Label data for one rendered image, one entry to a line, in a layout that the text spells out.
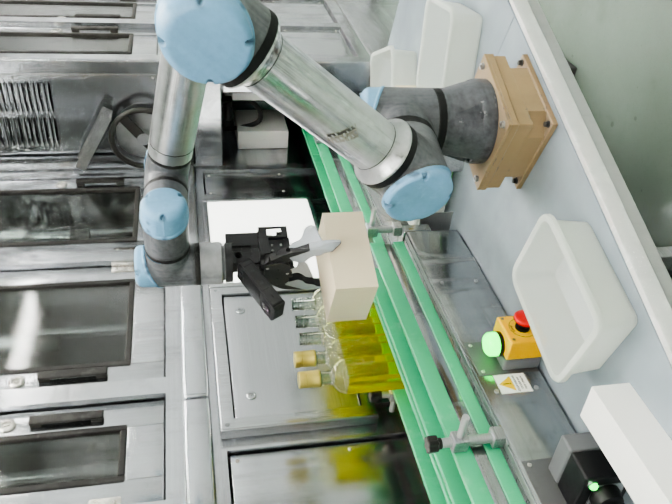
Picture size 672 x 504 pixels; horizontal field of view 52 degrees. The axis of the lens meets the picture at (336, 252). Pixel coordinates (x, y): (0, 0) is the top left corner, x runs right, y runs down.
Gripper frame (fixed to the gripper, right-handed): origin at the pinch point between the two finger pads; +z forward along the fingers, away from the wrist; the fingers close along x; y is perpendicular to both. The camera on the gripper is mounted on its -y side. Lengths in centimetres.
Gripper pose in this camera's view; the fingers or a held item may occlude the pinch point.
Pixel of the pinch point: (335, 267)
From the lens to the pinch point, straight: 126.6
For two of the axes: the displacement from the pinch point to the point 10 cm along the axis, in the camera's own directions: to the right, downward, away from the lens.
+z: 9.8, -0.5, 2.0
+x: -1.4, 5.5, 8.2
